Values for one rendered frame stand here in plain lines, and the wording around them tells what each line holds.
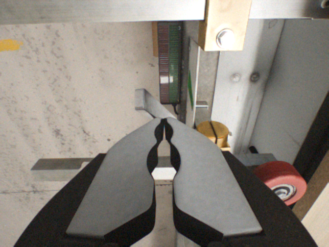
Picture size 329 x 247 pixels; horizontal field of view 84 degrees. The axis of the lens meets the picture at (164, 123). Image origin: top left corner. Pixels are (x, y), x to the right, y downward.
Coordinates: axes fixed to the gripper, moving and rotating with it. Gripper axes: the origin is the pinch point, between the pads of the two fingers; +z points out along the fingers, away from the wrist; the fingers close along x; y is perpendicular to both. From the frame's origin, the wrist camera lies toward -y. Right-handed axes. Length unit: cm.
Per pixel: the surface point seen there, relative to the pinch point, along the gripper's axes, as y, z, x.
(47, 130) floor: 65, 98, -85
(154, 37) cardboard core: 6, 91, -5
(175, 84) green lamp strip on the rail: 7.7, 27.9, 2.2
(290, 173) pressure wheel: 14.4, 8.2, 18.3
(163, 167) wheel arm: 16.8, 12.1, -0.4
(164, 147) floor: 84, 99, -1
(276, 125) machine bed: 18.6, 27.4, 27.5
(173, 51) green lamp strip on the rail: 0.9, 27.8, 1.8
